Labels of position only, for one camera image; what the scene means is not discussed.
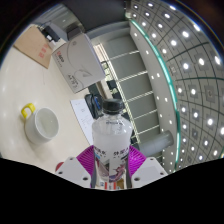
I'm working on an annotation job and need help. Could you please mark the clear water bottle black cap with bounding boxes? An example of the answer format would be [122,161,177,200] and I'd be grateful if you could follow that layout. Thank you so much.
[91,98,134,190]

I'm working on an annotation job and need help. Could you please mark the black desk device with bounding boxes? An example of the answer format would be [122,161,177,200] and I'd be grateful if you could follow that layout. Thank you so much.
[43,25,61,43]

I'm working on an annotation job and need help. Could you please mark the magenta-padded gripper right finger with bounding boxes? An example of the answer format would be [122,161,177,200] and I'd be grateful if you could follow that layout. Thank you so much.
[126,144,168,189]

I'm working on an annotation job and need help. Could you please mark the ceiling lights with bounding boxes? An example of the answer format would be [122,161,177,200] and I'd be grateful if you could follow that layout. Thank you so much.
[128,0,224,168]

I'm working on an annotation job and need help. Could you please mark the large white cardboard box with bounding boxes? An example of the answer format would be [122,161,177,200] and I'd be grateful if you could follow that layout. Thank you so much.
[50,33,107,95]

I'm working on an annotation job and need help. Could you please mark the grey CRT monitor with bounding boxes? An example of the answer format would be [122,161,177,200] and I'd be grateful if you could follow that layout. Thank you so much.
[65,24,84,42]

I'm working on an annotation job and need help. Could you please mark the white mug yellow handle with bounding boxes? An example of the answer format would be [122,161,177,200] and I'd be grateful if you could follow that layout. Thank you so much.
[21,102,60,146]

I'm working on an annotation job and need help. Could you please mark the black conference phone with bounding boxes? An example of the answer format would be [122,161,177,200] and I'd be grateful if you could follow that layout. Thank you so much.
[84,93,104,119]

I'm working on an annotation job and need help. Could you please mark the brown paper envelope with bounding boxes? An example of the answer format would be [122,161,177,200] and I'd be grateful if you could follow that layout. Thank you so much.
[13,25,56,70]

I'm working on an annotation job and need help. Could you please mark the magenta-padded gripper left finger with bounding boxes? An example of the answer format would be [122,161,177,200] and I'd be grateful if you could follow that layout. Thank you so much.
[54,145,98,189]

